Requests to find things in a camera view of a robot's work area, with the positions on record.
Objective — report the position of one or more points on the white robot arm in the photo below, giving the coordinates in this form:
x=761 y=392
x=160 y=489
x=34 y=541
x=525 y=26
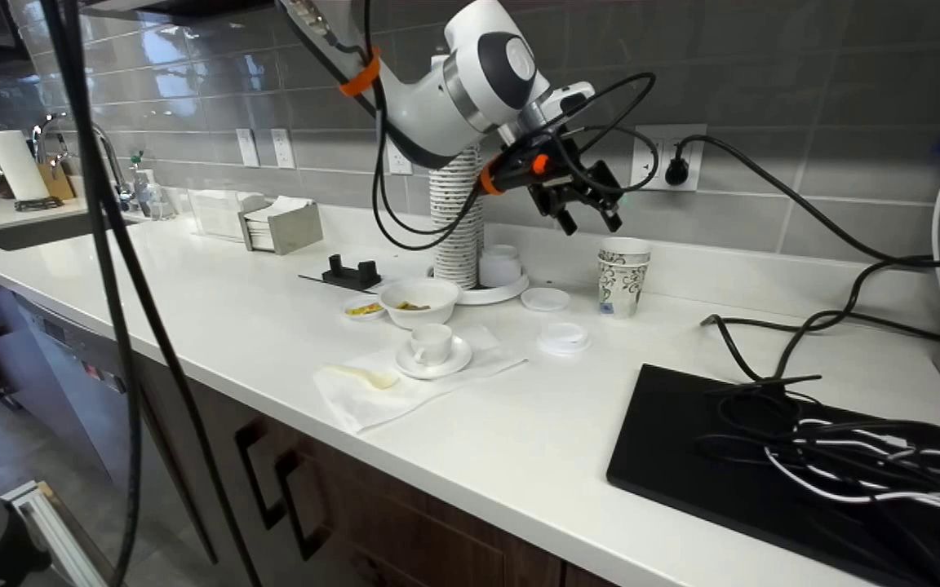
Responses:
x=485 y=81

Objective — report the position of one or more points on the white paper napkin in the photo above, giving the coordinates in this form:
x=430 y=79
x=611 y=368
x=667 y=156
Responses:
x=370 y=390

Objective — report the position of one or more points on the white bowl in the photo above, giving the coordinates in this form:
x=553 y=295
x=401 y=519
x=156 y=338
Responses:
x=418 y=300

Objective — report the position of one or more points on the white wall outlet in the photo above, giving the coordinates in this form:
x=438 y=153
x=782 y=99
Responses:
x=659 y=146

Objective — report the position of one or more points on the chrome faucet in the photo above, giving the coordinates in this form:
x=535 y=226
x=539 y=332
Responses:
x=114 y=169

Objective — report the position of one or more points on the white plate under cups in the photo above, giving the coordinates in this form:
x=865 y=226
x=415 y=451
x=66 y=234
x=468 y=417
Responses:
x=496 y=295

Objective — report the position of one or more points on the two stacked coffee cups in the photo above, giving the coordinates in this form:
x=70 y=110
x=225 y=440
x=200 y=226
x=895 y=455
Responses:
x=622 y=279

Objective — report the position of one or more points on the small white dish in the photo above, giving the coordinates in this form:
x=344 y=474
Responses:
x=365 y=312

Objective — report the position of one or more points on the white saucer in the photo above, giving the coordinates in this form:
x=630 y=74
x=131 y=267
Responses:
x=452 y=367

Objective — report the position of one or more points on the kitchen sink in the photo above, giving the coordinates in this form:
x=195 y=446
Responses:
x=45 y=231

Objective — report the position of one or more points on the white plastic lid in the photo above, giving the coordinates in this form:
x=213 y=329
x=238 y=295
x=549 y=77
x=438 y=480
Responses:
x=562 y=341
x=546 y=299

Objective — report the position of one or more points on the white espresso cup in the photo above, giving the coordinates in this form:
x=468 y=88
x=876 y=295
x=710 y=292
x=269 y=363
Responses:
x=430 y=344

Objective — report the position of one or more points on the black clip holder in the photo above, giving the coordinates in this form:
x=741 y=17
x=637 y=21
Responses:
x=358 y=279

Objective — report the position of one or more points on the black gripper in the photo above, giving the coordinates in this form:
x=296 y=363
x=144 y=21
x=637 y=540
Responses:
x=553 y=187

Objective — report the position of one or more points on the black tray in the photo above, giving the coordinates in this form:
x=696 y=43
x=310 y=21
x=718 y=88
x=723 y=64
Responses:
x=843 y=487

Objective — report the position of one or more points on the tall patterned cup stack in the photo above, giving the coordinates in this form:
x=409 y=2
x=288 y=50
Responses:
x=450 y=195

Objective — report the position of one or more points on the cabinet door handles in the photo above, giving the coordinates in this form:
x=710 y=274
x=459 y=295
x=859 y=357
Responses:
x=285 y=489

